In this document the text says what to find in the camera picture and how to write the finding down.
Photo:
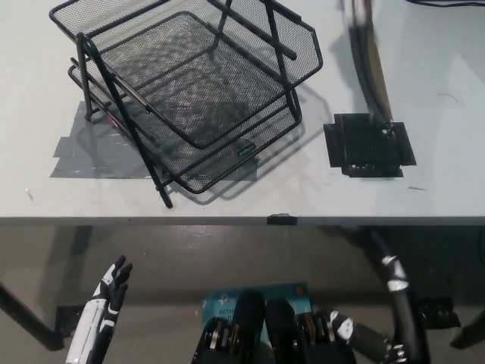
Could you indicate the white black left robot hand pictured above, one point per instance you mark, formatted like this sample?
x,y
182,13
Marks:
x,y
96,314

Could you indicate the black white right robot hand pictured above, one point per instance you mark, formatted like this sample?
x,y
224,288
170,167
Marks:
x,y
369,337

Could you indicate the black slanted desk leg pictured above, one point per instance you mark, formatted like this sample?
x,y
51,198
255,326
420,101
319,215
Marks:
x,y
26,314

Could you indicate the black mesh two-tier file tray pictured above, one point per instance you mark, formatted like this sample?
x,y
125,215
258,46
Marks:
x,y
189,76

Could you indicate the black floor tape patch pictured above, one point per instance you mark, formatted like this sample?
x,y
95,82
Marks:
x,y
66,320
439,314

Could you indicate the teal printed router box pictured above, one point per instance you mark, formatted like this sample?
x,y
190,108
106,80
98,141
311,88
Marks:
x,y
223,303

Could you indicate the small black tape strip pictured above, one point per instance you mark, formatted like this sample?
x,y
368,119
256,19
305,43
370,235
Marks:
x,y
282,219

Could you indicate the grey duct tape patch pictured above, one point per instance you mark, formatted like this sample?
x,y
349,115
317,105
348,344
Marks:
x,y
68,151

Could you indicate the black mount plate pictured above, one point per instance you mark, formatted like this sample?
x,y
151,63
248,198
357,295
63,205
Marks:
x,y
369,146

